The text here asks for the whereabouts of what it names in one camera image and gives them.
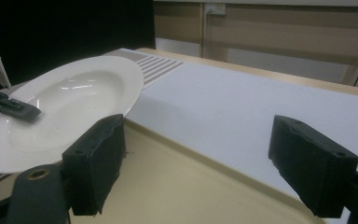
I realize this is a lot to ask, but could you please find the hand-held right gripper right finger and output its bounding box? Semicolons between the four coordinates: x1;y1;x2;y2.
268;115;358;219

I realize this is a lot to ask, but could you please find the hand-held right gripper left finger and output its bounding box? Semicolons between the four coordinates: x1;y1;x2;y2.
62;113;127;217

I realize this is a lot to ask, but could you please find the white plate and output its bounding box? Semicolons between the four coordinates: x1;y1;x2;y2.
0;55;145;175

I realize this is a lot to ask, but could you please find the beige plastic tray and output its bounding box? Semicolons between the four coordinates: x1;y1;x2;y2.
0;118;328;224

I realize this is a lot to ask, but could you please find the white table sheet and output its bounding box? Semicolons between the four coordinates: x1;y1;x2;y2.
122;48;358;224

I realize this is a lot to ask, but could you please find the grey striped placemat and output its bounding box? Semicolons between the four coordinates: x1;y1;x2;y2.
0;48;186;191

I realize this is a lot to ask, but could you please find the white wall socket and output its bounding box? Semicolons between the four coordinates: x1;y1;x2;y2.
205;2;227;16

